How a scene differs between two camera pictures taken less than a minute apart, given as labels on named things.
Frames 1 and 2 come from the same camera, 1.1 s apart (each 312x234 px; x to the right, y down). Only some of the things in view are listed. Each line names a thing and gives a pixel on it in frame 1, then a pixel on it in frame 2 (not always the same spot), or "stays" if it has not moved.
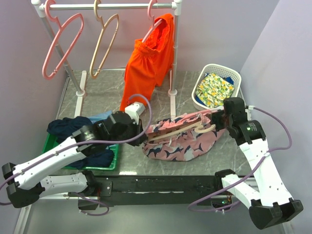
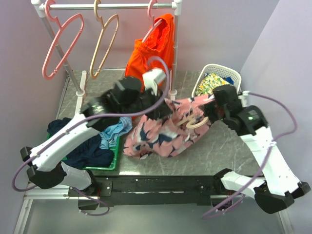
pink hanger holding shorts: (151, 17) stays
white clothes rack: (176, 7) stays
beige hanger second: (99, 18) stays
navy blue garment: (66, 126) stays
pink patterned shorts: (187, 146) -> (150, 138)
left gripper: (139, 140) -> (162, 110)
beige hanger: (211, 127) -> (189, 125)
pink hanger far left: (48, 4) stays
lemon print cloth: (213, 89) stays
